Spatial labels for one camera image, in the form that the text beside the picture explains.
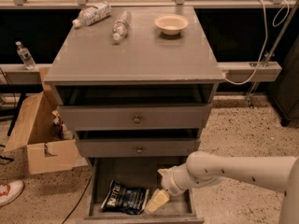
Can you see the standing water bottle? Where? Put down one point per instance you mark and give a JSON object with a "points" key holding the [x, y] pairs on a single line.
{"points": [[25, 56]]}

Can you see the clear water bottle lying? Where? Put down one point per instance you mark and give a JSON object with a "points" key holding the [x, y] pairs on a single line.
{"points": [[121, 26]]}

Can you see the white bowl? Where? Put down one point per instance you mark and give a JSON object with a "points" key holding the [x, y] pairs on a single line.
{"points": [[171, 24]]}

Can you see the grey drawer cabinet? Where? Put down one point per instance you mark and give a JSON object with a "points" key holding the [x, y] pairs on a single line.
{"points": [[147, 68]]}

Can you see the dark cabinet at right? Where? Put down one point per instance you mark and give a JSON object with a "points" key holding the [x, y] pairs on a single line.
{"points": [[285, 90]]}

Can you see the grey bottom drawer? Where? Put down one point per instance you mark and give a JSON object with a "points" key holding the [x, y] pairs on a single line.
{"points": [[135, 172]]}

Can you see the grey drawer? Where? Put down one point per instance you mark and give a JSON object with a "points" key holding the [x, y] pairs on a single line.
{"points": [[125, 117], [135, 172], [139, 147]]}

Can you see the white red sneaker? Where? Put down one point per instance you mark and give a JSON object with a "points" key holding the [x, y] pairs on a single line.
{"points": [[10, 191]]}

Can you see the open cardboard box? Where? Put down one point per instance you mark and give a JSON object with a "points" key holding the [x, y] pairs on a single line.
{"points": [[36, 131]]}

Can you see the blue chip bag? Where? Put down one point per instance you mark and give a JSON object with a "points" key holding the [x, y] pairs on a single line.
{"points": [[130, 201]]}

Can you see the grey top drawer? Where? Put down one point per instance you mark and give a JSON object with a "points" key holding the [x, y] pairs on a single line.
{"points": [[125, 117]]}

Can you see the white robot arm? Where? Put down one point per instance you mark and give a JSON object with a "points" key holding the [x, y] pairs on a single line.
{"points": [[201, 169]]}

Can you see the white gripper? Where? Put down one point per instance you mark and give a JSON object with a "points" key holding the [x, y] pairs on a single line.
{"points": [[170, 179]]}

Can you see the white labelled bottle lying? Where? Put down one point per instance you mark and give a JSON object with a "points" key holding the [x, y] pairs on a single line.
{"points": [[92, 15]]}

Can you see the grey middle drawer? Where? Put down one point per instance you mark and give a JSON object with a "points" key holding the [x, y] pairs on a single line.
{"points": [[139, 147]]}

